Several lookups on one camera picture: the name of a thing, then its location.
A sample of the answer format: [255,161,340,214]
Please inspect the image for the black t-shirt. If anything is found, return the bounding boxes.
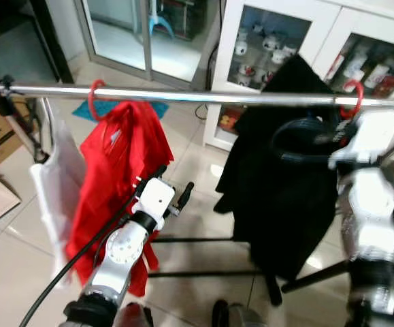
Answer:
[215,54,346,281]

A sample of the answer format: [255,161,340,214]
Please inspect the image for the chrome garment rack black base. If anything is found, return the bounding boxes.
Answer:
[0,75,394,306]

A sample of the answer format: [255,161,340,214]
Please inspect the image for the white glass-door cabinet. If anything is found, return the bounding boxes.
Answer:
[203,0,394,152]

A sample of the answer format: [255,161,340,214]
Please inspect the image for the white t-shirt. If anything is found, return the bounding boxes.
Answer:
[30,99,88,272]

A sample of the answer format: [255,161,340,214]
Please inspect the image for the robot left leg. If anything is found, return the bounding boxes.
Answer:
[118,303,154,327]

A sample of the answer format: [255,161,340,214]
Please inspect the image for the light blue plastic tool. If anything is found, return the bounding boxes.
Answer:
[146,0,175,39]

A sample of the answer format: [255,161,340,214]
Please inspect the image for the black shelf unit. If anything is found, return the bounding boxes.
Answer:
[0,0,73,86]

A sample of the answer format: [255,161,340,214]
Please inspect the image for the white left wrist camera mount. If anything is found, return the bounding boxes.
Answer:
[134,177,178,222]

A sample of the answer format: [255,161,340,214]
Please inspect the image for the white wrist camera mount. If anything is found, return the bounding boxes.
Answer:
[329,109,394,171]
[134,177,178,222]

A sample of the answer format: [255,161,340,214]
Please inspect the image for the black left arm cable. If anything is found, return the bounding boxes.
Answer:
[20,178,150,327]

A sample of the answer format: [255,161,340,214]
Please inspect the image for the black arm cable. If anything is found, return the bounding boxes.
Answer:
[20,178,150,327]
[272,119,350,170]

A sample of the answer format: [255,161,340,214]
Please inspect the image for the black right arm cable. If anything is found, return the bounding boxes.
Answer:
[272,119,350,170]

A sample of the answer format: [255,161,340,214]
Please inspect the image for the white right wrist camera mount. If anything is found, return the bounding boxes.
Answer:
[329,109,394,171]

